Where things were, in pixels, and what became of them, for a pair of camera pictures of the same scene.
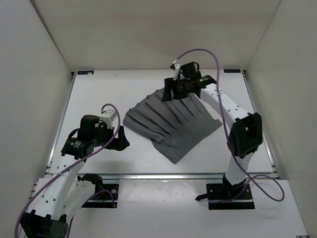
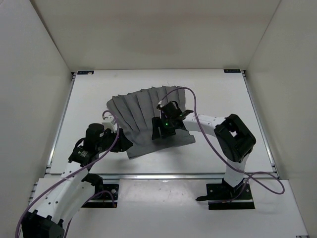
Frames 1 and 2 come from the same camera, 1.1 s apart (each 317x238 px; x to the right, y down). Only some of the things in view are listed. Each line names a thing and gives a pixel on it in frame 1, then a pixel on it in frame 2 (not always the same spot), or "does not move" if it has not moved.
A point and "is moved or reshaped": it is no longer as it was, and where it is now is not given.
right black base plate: (219, 192) does not move
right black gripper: (170, 85) to (157, 122)
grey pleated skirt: (174, 125) is moved or reshaped
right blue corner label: (232, 71) does not move
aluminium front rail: (169, 175) does not move
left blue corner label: (85, 72) does not move
